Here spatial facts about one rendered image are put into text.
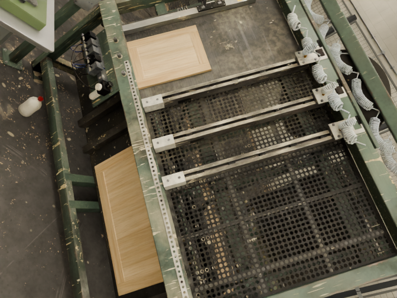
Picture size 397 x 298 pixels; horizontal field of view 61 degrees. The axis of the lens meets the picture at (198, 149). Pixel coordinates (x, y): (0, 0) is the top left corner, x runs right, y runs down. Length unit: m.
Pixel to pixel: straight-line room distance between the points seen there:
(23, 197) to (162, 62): 1.24
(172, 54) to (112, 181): 0.95
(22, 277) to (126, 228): 0.64
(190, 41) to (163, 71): 0.29
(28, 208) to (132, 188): 0.66
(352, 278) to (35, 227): 1.87
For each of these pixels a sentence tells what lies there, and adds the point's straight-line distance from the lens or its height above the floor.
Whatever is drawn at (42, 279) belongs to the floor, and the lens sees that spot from 2.38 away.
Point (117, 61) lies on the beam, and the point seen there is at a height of 0.83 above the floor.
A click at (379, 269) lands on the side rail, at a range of 2.03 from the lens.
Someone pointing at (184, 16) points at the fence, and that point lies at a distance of 2.50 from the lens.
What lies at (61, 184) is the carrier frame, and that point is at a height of 0.14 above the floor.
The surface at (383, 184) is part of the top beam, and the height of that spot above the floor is 1.92.
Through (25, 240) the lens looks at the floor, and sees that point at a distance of 2.37.
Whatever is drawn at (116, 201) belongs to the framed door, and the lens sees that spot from 2.39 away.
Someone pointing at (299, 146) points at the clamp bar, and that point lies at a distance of 2.01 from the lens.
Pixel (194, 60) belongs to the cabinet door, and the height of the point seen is 1.23.
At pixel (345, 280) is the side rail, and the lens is 1.96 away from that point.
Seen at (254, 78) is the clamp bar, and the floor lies 1.53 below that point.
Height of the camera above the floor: 1.92
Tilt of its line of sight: 24 degrees down
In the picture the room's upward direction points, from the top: 63 degrees clockwise
